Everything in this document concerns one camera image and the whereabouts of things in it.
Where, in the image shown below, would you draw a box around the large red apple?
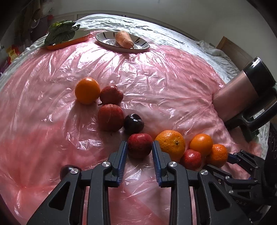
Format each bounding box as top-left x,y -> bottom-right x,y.
98,104 -> 124,132

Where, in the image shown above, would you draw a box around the small red apple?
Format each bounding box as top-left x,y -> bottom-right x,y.
180,149 -> 202,171

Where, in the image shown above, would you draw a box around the orange plate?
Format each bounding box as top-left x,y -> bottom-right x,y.
45,30 -> 90,51

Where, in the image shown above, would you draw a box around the crumpled white cloth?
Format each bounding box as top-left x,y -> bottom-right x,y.
195,40 -> 228,58

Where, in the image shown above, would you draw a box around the smooth orange right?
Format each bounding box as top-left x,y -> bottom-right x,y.
189,134 -> 213,158

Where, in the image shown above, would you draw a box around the pink plastic sheet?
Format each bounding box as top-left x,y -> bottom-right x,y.
1,34 -> 262,224

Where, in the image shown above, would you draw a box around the black white striped plate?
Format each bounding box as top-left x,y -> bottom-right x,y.
95,31 -> 150,53

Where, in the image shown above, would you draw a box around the yellow red snack boxes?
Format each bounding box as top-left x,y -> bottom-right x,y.
6,44 -> 20,65

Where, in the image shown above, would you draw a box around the green leafy vegetable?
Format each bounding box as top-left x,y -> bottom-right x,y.
44,20 -> 80,46

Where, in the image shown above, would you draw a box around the orange carrot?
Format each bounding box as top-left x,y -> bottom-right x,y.
115,31 -> 134,49

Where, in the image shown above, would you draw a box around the brown hanging coat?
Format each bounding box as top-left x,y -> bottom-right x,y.
15,1 -> 42,45

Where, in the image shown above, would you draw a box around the wooden headboard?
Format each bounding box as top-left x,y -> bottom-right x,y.
216,36 -> 253,70

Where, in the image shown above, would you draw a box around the large bumpy orange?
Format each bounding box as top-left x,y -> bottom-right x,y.
155,130 -> 185,162

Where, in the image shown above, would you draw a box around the dark plum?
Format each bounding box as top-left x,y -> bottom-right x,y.
60,165 -> 82,180
123,113 -> 145,134

